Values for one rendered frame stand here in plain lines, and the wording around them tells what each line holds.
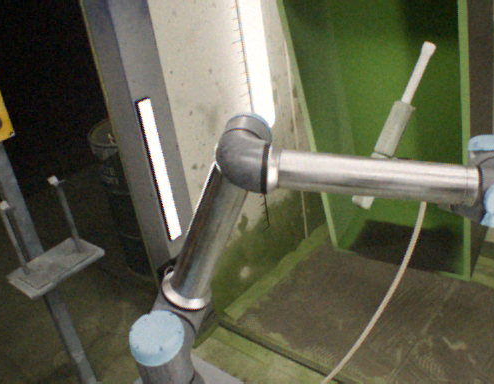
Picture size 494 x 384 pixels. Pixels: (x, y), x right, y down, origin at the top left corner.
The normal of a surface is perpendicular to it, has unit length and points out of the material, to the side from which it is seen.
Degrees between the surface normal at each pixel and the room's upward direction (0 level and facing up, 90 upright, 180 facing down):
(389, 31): 102
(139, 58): 90
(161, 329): 5
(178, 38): 90
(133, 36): 90
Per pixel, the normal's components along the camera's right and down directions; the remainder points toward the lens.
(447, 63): -0.51, 0.63
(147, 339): -0.15, -0.83
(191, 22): 0.76, 0.21
